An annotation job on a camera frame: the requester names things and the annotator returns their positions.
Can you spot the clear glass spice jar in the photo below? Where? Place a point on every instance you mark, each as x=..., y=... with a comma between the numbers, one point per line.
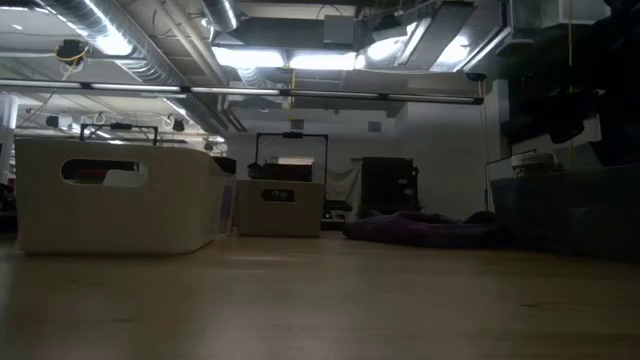
x=532, y=160

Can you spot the dark grey plastic bin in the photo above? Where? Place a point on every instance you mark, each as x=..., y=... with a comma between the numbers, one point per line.
x=565, y=210

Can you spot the purple cloth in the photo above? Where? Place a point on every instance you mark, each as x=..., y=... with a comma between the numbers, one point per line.
x=415, y=230

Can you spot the black background cabinet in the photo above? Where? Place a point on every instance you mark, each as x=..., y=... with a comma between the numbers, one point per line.
x=390, y=185

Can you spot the white hanging sheet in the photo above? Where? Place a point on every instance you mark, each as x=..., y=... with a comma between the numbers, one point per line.
x=345, y=185

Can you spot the grey ceiling junction box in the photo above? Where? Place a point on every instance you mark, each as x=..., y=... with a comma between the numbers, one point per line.
x=339, y=30

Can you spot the black low floor equipment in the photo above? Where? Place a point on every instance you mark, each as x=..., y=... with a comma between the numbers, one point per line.
x=335, y=212

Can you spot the bright ceiling light panel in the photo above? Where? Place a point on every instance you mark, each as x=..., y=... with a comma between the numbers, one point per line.
x=280, y=59

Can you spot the light grey plastic bin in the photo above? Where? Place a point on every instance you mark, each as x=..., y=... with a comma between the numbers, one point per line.
x=250, y=215

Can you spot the clear plastic bin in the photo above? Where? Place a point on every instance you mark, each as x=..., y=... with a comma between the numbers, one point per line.
x=227, y=210

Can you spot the white plastic bin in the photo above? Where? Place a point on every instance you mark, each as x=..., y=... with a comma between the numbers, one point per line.
x=125, y=220

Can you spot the small black bar camera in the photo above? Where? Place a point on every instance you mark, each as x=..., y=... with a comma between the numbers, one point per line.
x=475, y=76

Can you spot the rectangular metal ceiling duct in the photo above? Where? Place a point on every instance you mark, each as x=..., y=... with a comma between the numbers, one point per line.
x=440, y=35

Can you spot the small grey wall vent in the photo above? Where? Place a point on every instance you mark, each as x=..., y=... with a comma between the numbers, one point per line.
x=374, y=126

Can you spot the small grey wall sign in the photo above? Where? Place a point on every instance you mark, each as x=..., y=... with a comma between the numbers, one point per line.
x=297, y=124

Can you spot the black background robot frame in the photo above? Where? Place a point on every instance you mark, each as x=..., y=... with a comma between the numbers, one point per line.
x=292, y=134
x=120, y=126

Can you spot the round silver ceiling duct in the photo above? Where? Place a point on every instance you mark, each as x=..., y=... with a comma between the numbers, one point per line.
x=222, y=20

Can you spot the black hanging ceiling camera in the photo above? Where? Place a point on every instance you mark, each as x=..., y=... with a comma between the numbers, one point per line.
x=178, y=125
x=52, y=121

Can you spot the ribbed silver ceiling duct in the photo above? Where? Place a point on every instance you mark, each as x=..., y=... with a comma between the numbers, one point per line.
x=150, y=65

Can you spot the horizontal overhead frame bar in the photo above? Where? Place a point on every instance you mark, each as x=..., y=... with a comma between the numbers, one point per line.
x=135, y=87

